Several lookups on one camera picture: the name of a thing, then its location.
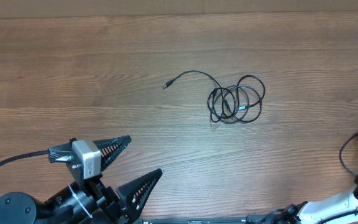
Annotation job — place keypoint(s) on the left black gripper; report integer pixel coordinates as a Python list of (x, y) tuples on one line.
[(110, 204)]

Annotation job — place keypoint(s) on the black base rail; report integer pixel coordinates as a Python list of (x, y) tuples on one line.
[(250, 219)]

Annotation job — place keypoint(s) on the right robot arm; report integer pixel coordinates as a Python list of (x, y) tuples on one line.
[(340, 208)]

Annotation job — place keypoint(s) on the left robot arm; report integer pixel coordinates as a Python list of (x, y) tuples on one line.
[(22, 208)]

